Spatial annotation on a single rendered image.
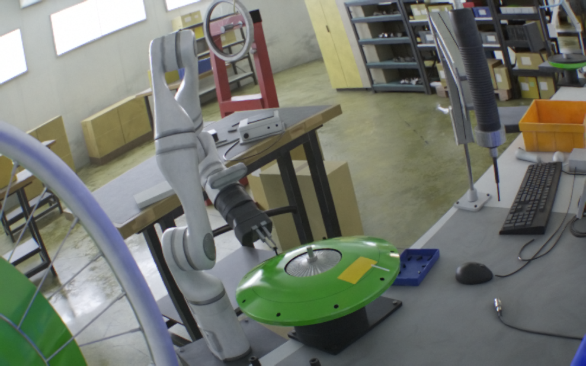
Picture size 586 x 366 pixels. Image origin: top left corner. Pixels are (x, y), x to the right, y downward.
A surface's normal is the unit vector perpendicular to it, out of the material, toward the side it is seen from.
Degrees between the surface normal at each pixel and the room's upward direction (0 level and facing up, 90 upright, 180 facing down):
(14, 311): 80
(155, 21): 90
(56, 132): 90
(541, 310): 0
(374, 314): 0
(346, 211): 90
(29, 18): 90
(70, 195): 104
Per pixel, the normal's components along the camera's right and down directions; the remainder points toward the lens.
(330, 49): -0.70, 0.40
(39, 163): 0.40, 0.50
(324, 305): -0.21, -0.71
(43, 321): 0.88, -0.20
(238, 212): 0.17, -0.56
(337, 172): 0.73, 0.04
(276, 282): -0.37, -0.85
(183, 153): 0.54, -0.04
